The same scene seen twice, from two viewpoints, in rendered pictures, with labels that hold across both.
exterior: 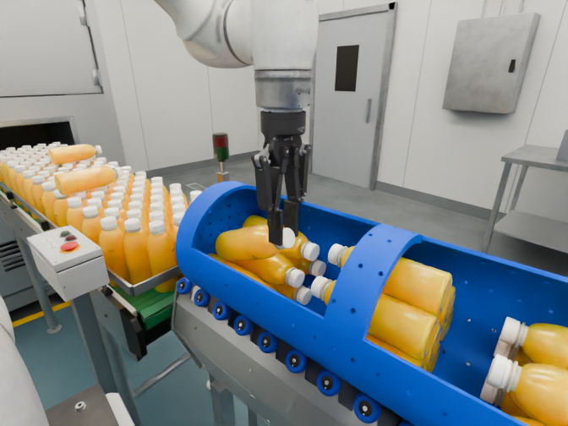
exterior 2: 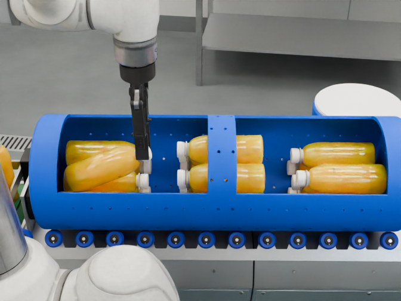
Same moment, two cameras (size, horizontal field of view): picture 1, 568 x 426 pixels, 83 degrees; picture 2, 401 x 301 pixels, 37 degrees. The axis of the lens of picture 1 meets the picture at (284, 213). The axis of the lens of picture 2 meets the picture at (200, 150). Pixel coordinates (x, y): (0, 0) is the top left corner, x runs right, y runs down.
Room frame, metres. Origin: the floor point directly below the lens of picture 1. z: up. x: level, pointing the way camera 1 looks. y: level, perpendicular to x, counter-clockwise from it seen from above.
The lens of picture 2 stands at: (-0.41, 0.63, 1.97)
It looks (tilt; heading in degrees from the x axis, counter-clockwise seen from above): 34 degrees down; 320
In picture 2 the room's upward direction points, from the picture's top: straight up
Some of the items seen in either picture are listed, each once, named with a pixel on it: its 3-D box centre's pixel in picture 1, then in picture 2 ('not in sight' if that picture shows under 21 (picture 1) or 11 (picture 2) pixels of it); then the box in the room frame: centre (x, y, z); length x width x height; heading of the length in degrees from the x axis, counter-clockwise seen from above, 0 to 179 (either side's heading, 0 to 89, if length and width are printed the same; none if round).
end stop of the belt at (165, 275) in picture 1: (199, 259); (4, 210); (0.83, 0.26, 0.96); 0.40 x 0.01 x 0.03; 140
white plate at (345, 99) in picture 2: not in sight; (358, 105); (0.52, -0.80, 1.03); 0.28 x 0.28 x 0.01
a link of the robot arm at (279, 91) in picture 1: (282, 91); (135, 48); (0.55, 0.00, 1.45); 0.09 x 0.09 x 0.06
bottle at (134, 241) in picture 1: (139, 256); not in sight; (0.80, 0.42, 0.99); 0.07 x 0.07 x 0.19
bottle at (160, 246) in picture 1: (162, 258); not in sight; (0.79, 0.35, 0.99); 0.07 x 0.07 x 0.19
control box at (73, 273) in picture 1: (68, 259); not in sight; (0.69, 0.54, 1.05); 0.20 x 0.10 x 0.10; 50
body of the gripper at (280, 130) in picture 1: (283, 138); (138, 79); (0.55, 0.00, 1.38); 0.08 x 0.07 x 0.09; 140
